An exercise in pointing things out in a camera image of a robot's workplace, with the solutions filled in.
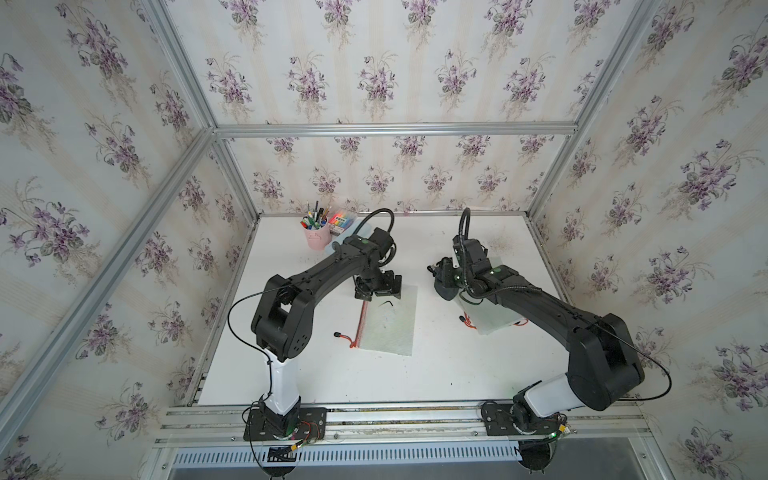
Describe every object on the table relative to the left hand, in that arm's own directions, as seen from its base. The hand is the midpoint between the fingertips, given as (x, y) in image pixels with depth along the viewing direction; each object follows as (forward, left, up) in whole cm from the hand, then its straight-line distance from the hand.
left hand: (389, 297), depth 88 cm
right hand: (+6, -18, +4) cm, 19 cm away
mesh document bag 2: (-5, 0, -9) cm, 10 cm away
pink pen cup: (+25, +25, +2) cm, 35 cm away
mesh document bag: (-4, -31, -6) cm, 31 cm away
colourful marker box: (+37, +20, -6) cm, 43 cm away
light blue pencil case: (+8, +8, +22) cm, 25 cm away
